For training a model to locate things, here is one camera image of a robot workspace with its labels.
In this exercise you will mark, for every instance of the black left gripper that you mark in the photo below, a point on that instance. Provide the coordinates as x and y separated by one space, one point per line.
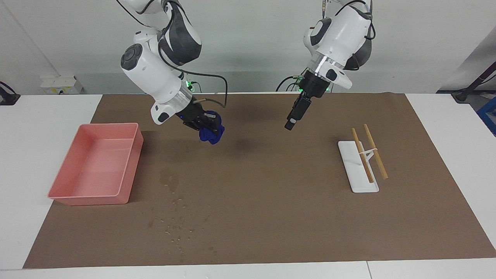
314 85

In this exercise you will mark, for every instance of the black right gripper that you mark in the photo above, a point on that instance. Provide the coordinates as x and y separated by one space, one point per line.
195 116

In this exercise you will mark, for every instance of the blue towel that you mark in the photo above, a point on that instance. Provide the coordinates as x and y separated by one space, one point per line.
212 135

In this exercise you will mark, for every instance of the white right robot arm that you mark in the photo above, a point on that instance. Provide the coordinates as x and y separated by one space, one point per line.
151 73

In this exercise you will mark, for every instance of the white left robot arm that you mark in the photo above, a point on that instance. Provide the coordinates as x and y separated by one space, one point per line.
341 35

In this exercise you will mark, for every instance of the brown wooden dowel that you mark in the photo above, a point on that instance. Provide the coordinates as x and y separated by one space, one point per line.
367 170

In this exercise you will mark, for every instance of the white rack base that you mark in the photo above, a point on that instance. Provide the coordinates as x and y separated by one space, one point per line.
358 182

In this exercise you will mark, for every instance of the light wooden dowel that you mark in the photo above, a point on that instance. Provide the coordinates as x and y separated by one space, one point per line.
381 166

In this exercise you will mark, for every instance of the brown table mat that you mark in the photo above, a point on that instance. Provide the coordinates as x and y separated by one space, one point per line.
271 213

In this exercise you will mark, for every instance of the pink plastic bin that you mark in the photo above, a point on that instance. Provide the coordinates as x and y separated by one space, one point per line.
97 162

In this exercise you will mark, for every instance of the white socket box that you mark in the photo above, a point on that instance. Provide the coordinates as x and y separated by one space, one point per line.
62 85

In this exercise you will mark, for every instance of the black tripod leg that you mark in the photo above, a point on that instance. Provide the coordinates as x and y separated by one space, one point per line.
461 95

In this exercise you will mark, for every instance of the blue crate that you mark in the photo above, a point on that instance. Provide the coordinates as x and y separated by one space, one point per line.
490 116

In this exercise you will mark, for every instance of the black table clamp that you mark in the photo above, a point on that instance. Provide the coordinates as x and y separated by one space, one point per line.
9 99

